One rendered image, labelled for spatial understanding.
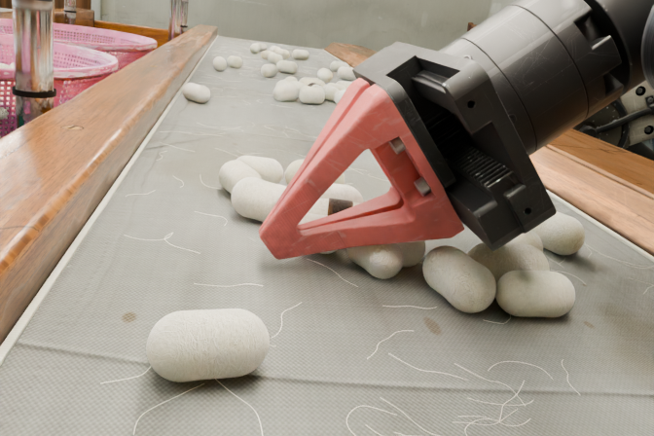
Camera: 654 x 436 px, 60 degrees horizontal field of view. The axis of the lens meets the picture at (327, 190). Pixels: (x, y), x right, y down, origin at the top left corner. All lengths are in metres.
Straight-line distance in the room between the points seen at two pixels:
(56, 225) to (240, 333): 0.10
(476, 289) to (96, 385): 0.14
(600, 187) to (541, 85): 0.22
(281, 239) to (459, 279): 0.07
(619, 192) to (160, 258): 0.30
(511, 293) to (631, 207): 0.19
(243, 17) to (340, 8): 0.82
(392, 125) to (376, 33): 4.95
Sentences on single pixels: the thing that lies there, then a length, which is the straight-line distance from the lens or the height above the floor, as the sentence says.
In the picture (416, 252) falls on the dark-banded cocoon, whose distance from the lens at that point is 0.26.
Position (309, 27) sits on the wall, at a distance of 5.06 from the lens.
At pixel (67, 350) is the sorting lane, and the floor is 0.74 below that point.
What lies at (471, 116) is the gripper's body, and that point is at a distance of 0.19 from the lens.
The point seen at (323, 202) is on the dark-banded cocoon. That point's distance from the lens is 0.27.
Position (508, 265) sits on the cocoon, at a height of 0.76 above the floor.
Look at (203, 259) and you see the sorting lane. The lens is 0.25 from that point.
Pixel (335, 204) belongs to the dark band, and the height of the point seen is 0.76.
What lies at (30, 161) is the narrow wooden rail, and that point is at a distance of 0.29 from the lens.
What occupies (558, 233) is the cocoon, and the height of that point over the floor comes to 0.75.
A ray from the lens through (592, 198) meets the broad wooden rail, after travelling 0.43.
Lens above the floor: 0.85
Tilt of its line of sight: 18 degrees down
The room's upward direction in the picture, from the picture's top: 8 degrees clockwise
